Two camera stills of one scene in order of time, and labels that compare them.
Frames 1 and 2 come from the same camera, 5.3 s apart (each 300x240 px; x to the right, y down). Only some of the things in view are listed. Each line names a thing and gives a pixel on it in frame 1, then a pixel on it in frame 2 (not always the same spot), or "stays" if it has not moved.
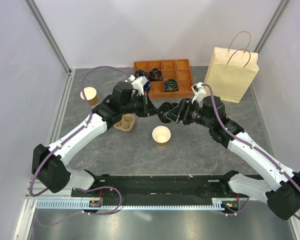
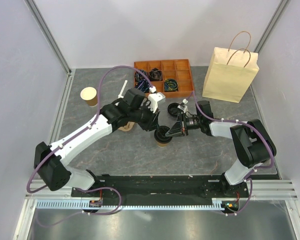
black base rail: [199, 187] stays
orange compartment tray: [168, 78] stays
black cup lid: [163, 108] to [159, 135]
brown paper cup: [91, 93] stays
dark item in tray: [139, 73] stays
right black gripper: [181, 113] to [180, 128]
